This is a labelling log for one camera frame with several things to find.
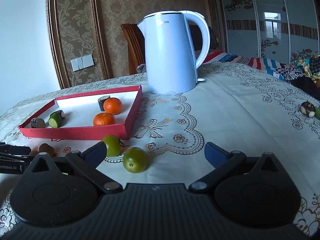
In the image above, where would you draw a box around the small tan potato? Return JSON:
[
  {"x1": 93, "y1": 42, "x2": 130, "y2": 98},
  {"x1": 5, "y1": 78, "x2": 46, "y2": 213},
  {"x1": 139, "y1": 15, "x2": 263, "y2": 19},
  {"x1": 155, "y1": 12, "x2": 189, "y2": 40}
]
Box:
[
  {"x1": 29, "y1": 150, "x2": 39, "y2": 157},
  {"x1": 39, "y1": 143, "x2": 55, "y2": 157}
]

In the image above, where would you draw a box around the green tomato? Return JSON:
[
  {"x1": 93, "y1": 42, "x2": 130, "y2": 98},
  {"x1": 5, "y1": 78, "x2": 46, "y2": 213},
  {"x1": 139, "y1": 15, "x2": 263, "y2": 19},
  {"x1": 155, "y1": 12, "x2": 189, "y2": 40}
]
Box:
[
  {"x1": 123, "y1": 147, "x2": 149, "y2": 173},
  {"x1": 102, "y1": 135, "x2": 126, "y2": 157}
]

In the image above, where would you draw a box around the dark sugarcane piece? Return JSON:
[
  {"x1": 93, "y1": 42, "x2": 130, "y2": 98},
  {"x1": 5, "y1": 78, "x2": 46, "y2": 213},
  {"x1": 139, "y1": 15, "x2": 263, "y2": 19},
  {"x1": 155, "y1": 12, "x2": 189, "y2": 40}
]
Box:
[
  {"x1": 30, "y1": 118, "x2": 46, "y2": 128},
  {"x1": 57, "y1": 110, "x2": 65, "y2": 119},
  {"x1": 98, "y1": 95, "x2": 110, "y2": 112}
]

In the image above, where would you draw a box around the orange tangerine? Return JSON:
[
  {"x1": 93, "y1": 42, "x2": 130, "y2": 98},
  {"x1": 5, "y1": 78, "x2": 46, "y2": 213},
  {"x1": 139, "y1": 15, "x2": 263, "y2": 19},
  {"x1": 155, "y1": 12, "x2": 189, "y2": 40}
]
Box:
[
  {"x1": 93, "y1": 112, "x2": 116, "y2": 126},
  {"x1": 103, "y1": 98, "x2": 123, "y2": 115}
]

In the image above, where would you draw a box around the green cucumber piece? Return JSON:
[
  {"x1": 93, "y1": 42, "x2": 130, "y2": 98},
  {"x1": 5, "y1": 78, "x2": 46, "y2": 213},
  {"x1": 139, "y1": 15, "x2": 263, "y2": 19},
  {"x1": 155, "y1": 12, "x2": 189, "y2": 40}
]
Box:
[{"x1": 48, "y1": 112, "x2": 62, "y2": 128}]

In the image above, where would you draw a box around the red shallow box tray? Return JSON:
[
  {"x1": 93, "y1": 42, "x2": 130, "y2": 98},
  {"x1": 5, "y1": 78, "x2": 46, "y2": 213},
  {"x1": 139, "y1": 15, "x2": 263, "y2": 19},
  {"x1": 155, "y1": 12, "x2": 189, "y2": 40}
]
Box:
[{"x1": 18, "y1": 86, "x2": 143, "y2": 140}]

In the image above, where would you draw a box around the floral lace tablecloth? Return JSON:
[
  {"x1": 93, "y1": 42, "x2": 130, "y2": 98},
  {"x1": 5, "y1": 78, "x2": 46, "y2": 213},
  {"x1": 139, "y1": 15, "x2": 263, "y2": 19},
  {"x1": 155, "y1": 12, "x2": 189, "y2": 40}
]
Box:
[{"x1": 1, "y1": 63, "x2": 319, "y2": 236}]

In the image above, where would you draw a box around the patterned pillow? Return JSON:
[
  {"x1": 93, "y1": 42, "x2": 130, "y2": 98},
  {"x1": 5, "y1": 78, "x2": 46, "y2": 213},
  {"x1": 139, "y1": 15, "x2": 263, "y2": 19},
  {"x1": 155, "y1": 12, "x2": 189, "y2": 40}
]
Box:
[{"x1": 136, "y1": 63, "x2": 146, "y2": 73}]

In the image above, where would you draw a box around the striped bed quilt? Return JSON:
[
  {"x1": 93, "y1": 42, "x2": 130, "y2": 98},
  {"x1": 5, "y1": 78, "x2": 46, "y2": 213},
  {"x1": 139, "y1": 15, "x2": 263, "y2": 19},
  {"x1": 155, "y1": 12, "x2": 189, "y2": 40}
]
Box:
[{"x1": 204, "y1": 51, "x2": 319, "y2": 100}]

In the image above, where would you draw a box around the white electric kettle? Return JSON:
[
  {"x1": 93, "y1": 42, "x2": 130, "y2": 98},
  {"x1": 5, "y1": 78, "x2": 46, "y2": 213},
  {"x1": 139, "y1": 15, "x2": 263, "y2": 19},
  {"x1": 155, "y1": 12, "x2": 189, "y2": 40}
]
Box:
[{"x1": 137, "y1": 10, "x2": 210, "y2": 95}]

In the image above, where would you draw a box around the glass sliding wardrobe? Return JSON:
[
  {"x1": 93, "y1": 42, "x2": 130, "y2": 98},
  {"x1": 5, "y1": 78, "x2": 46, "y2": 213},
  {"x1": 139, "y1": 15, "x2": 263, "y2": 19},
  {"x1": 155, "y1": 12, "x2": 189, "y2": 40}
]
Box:
[{"x1": 221, "y1": 0, "x2": 319, "y2": 64}]

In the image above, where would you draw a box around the white wall switch panel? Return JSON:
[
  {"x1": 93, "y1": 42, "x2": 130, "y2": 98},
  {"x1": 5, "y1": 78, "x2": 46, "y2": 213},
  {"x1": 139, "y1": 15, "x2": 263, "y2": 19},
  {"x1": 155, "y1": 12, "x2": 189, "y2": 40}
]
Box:
[{"x1": 71, "y1": 54, "x2": 94, "y2": 72}]

